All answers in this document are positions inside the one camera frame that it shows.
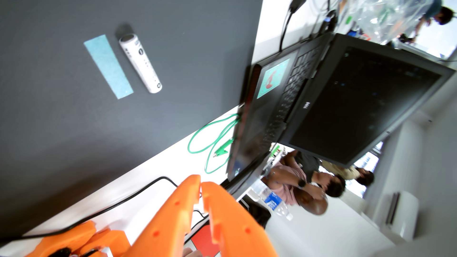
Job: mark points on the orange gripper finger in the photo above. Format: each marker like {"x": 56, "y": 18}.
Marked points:
{"x": 235, "y": 232}
{"x": 167, "y": 221}

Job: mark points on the white cylindrical battery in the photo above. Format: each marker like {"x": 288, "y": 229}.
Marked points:
{"x": 141, "y": 62}

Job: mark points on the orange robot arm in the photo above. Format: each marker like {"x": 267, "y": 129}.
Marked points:
{"x": 68, "y": 237}

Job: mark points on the red flat object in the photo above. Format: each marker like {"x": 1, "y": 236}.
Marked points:
{"x": 205, "y": 242}

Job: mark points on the clear water bottle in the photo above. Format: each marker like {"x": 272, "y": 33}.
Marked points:
{"x": 273, "y": 201}

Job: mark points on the person in pink shirt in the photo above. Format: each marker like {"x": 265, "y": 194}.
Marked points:
{"x": 314, "y": 203}

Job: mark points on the person in beige shirt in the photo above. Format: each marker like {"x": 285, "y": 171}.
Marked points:
{"x": 342, "y": 172}

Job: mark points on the dark grey table mat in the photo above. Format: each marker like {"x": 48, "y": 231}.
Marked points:
{"x": 53, "y": 142}

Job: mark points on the light blue tape strip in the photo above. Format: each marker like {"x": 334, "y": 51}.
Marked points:
{"x": 109, "y": 66}

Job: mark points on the white air conditioner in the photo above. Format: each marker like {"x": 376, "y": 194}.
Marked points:
{"x": 405, "y": 214}

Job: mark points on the black Dell laptop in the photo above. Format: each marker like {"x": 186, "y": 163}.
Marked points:
{"x": 357, "y": 107}

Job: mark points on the clear plastic bag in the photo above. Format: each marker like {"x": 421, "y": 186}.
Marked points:
{"x": 392, "y": 18}

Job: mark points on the person in teal shirt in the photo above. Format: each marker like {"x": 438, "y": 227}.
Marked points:
{"x": 444, "y": 14}

